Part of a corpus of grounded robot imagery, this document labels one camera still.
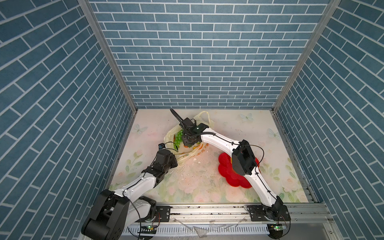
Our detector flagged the yellowish printed plastic bag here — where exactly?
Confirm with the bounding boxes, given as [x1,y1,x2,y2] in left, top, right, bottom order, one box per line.
[163,110,215,161]

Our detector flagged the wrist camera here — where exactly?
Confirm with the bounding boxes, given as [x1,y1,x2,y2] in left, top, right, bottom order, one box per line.
[159,143,167,151]
[181,118,197,131]

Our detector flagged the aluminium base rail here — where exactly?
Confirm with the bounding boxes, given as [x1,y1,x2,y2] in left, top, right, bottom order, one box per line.
[86,202,334,238]

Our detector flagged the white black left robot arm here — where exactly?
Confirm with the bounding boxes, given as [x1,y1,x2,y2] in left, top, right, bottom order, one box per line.
[81,149,178,240]

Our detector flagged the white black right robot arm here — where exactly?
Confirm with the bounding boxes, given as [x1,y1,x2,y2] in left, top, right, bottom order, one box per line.
[180,123,291,221]

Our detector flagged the aluminium corner post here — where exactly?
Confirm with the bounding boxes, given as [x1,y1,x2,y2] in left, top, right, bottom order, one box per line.
[271,0,341,114]
[78,0,138,115]

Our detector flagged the aluminium left corner post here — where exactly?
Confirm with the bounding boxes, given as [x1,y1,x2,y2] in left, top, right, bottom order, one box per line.
[78,0,138,115]

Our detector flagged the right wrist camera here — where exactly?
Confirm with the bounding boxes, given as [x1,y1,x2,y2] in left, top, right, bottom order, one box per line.
[181,118,197,131]

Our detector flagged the aluminium right corner post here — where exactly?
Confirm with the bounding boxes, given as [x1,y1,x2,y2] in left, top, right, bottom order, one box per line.
[271,0,341,114]

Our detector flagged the green fake grapes bunch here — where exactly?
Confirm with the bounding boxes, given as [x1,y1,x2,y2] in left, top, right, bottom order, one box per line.
[174,130,183,148]

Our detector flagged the red flower shaped plate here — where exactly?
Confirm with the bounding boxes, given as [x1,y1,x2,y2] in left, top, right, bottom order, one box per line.
[218,153,252,189]

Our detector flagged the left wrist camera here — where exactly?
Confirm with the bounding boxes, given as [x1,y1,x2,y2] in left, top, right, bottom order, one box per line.
[159,143,167,151]

